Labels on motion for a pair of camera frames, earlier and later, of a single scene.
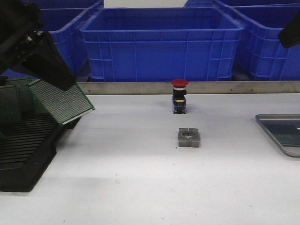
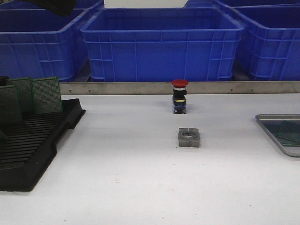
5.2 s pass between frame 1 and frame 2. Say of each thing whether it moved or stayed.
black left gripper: moved
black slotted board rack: stayed
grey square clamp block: stayed
